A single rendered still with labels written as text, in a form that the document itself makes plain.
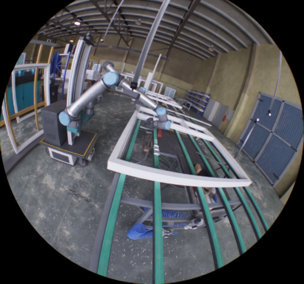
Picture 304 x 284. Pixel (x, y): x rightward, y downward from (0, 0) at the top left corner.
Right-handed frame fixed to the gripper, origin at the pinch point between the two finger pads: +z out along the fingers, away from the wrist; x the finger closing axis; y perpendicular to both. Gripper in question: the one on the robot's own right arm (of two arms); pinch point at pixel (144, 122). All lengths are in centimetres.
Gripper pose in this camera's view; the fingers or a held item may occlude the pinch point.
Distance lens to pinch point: 127.1
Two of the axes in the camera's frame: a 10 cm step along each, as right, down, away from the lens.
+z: -7.8, -1.1, 6.2
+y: 5.9, -4.6, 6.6
